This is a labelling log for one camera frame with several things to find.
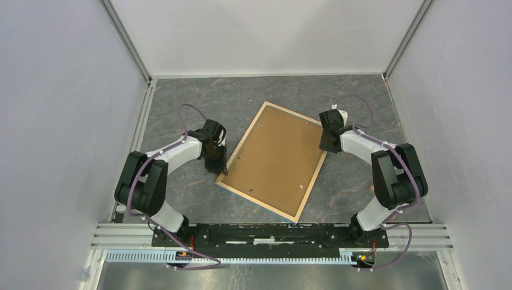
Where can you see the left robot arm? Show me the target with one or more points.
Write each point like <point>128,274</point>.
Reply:
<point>142,185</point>

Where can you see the left corner aluminium profile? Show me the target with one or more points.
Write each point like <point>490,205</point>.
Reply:
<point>123,34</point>

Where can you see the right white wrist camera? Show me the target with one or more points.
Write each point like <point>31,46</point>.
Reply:
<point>342,113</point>

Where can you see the right corner aluminium profile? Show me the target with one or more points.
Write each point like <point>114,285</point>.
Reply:
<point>407,38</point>

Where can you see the corner aluminium profile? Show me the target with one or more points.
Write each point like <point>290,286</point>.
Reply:
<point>407,38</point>
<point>123,34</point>

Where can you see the wooden picture frame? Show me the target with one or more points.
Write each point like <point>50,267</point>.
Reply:
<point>260,200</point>

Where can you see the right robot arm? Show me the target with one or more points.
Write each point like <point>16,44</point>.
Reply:
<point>398,178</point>

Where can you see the toothed cable duct strip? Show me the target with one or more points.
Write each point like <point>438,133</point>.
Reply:
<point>169,256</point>

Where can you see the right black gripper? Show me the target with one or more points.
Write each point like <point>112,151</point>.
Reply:
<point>324,147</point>

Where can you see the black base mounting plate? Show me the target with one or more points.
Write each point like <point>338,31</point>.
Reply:
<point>278,240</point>

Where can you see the aluminium rail frame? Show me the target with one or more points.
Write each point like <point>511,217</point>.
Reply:
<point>418,238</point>

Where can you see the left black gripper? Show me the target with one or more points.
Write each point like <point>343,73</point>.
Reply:
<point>221,166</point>

